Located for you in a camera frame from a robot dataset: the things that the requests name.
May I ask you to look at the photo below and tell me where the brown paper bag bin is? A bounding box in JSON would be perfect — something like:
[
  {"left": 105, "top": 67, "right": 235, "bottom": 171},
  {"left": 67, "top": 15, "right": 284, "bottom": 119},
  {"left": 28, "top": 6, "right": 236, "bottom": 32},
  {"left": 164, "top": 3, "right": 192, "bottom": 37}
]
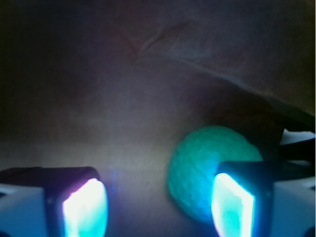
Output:
[{"left": 0, "top": 0, "right": 316, "bottom": 237}]

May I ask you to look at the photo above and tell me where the green textured ball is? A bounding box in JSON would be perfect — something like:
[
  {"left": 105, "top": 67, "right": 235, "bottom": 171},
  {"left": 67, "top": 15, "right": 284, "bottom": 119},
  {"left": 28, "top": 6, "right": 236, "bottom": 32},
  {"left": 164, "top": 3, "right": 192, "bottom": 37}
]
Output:
[{"left": 167, "top": 126, "right": 263, "bottom": 224}]

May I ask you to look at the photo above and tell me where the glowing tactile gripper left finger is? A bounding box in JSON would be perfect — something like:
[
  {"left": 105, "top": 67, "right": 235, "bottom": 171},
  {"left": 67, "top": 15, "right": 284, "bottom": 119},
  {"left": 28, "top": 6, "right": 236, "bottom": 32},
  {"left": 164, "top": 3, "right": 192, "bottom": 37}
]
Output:
[{"left": 0, "top": 166, "right": 109, "bottom": 237}]

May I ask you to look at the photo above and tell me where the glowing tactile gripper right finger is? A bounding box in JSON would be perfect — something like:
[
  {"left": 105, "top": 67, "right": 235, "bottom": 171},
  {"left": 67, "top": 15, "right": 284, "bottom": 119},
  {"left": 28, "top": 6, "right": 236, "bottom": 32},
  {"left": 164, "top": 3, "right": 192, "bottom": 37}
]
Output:
[{"left": 211, "top": 161, "right": 316, "bottom": 237}]

